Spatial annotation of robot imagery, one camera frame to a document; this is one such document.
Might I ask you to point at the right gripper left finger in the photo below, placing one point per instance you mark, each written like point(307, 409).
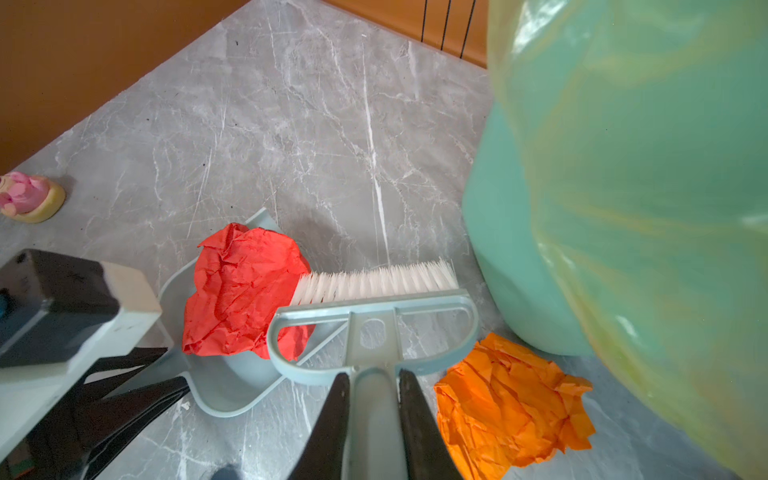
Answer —
point(323, 455)

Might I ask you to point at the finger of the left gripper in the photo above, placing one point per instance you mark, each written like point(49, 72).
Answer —
point(87, 430)
point(131, 364)

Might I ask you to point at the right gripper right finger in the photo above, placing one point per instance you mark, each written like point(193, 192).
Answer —
point(426, 454)

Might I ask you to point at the grey-green plastic dustpan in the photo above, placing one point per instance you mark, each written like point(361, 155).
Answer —
point(223, 386)

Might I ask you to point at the red paper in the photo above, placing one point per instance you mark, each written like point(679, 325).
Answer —
point(241, 278)

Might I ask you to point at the grey-green hand brush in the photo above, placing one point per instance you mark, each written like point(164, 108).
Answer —
point(368, 306)

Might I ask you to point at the orange crumpled paper centre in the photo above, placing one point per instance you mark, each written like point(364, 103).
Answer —
point(504, 406)

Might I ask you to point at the pink toy on yellow base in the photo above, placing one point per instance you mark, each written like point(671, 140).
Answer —
point(30, 199)

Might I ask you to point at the green trash bin with liner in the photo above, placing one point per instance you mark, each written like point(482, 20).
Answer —
point(617, 204)

